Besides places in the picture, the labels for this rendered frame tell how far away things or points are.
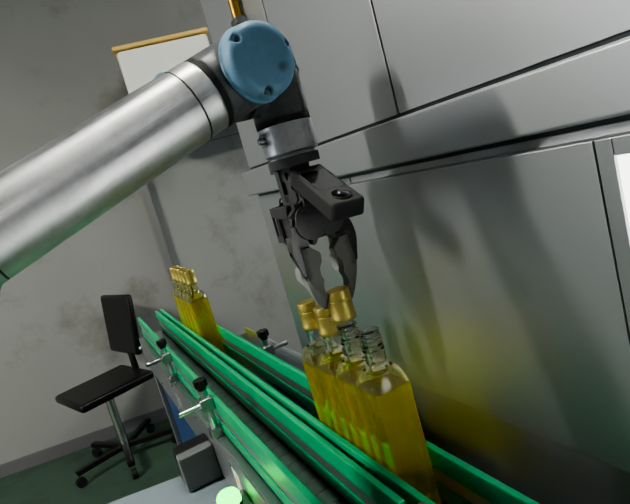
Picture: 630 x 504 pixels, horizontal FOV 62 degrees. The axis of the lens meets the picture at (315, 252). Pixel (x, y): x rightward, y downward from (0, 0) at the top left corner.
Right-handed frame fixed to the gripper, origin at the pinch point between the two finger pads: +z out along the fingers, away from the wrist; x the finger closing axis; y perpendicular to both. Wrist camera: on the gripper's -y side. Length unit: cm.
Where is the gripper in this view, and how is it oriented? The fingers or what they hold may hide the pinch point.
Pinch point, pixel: (338, 295)
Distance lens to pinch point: 73.0
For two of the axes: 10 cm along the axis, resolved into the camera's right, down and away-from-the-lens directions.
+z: 2.7, 9.5, 1.6
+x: -8.6, 3.1, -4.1
